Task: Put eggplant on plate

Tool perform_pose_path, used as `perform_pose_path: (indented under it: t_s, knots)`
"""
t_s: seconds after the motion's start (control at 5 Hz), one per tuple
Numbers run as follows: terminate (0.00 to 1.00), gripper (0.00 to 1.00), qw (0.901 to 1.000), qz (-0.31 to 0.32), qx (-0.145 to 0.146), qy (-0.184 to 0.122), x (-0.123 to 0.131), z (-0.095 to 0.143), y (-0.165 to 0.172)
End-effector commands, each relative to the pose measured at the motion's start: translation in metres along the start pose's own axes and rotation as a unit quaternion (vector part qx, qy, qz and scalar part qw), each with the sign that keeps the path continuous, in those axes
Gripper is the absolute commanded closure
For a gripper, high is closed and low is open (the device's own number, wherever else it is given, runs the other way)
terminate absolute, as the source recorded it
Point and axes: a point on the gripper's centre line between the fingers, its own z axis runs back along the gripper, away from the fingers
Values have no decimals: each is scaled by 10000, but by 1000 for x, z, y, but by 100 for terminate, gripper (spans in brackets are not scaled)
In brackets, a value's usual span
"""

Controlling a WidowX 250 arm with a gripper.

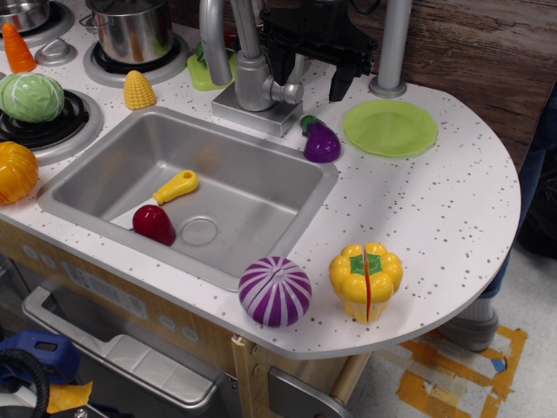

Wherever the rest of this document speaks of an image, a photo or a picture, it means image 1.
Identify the grey sneaker shoe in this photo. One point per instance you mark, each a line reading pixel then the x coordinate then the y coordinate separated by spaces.
pixel 474 328

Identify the grey vertical support pole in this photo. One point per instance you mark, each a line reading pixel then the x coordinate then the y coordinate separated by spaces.
pixel 389 82

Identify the small green plastic dish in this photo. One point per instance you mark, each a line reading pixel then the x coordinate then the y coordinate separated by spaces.
pixel 200 75

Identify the purple toy eggplant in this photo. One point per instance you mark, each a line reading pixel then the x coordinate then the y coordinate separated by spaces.
pixel 322 144

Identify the yellow toy corn cob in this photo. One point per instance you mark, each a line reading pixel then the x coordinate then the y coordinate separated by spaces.
pixel 138 93

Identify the stove burner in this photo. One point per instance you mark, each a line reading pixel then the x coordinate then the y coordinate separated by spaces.
pixel 75 128
pixel 105 71

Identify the back right stove burner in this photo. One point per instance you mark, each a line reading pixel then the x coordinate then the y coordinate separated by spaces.
pixel 105 71

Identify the grey stove knob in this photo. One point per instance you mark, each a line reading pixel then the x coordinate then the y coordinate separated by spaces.
pixel 55 53

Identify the orange toy carrot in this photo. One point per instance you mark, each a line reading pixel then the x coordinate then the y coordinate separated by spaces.
pixel 17 51

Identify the purple striped toy onion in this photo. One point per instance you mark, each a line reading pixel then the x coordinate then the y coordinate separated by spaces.
pixel 275 292

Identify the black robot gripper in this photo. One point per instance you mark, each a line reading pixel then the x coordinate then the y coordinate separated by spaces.
pixel 319 30

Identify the silver toy faucet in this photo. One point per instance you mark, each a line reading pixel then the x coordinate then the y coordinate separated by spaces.
pixel 252 98

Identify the silver toy sink basin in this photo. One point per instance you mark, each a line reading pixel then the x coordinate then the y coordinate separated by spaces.
pixel 254 198

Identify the steel pot on burner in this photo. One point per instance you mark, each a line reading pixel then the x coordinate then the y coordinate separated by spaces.
pixel 132 32

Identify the grey oven door handle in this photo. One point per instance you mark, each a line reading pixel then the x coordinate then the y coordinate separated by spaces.
pixel 132 369

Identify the green plastic plate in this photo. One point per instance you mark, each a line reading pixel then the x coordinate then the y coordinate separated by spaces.
pixel 390 128

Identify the orange toy pumpkin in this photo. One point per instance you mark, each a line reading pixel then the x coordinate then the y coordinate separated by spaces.
pixel 19 172

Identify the steel pot top left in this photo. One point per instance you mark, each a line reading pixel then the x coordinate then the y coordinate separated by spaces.
pixel 25 15

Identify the blue clamp tool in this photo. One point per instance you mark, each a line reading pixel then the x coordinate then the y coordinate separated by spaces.
pixel 56 353

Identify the yellow toy bell pepper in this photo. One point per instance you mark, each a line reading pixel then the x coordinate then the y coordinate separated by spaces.
pixel 365 277

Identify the dark red toy fruit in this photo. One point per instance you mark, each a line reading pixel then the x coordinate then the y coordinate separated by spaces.
pixel 152 222

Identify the yellow handled toy knife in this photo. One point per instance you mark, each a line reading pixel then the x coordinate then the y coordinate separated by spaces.
pixel 183 183

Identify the green toy cabbage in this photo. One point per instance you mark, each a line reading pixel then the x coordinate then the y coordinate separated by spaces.
pixel 31 97

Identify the front left stove burner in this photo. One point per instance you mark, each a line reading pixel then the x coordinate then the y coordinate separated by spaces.
pixel 75 128

